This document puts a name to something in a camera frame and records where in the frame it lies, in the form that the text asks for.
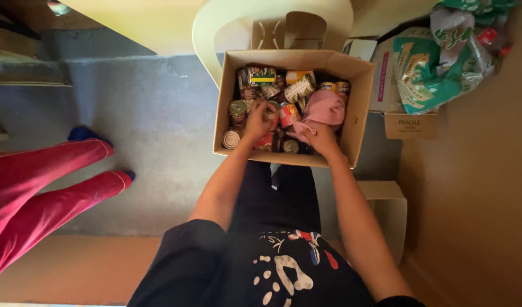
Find person's right hand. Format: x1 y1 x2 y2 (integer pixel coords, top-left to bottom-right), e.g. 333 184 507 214
302 121 342 159

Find person's left hand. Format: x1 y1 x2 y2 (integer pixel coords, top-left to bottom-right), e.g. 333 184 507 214
243 100 280 146

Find tin can with silver lid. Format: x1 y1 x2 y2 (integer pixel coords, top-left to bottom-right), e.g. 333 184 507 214
263 101 283 131

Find pink cloth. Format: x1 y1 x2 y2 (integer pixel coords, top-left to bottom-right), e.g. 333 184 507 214
286 90 346 144

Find pile of tin cans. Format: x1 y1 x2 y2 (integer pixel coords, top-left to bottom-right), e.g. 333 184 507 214
222 66 352 155

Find open brown cardboard box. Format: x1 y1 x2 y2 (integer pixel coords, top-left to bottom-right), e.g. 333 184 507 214
213 11 375 169

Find person's black trousers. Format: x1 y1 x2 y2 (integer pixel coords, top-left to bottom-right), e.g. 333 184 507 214
228 160 322 236

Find cream plastic chair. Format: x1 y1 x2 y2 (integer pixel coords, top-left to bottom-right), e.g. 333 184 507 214
192 0 354 90

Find small white box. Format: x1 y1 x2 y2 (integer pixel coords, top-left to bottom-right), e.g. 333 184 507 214
342 38 378 63

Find large printed cardboard carton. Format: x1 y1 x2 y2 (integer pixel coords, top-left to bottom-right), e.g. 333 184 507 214
369 26 440 140

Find plain white carton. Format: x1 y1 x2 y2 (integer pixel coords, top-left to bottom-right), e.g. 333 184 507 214
356 180 408 266

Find green and white rice sack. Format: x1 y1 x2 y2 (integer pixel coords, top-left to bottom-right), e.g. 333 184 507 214
392 36 486 115

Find person's black printed shirt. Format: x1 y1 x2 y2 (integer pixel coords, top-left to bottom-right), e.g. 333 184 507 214
127 219 428 307

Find cream table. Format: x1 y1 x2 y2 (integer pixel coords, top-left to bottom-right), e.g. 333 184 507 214
60 0 207 57

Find white and green plastic bag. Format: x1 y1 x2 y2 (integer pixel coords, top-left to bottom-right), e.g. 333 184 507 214
430 8 497 75

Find red-capped plastic bottle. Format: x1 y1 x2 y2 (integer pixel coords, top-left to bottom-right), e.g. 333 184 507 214
477 27 513 59

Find wooden furniture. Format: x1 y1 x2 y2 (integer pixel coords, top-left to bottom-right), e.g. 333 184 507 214
0 0 105 89

